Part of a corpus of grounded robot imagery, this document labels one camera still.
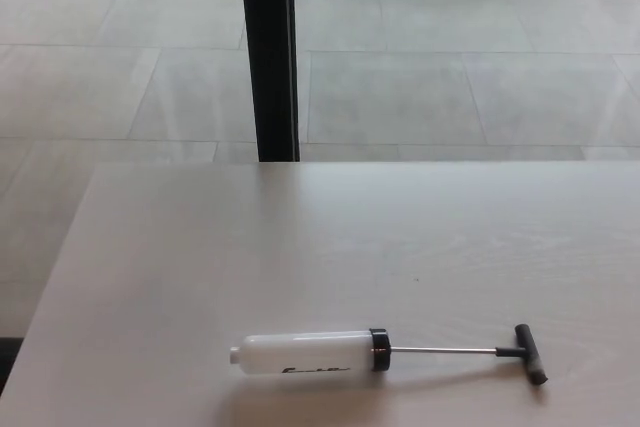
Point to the black vertical window post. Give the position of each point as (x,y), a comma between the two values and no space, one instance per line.
(267,47)

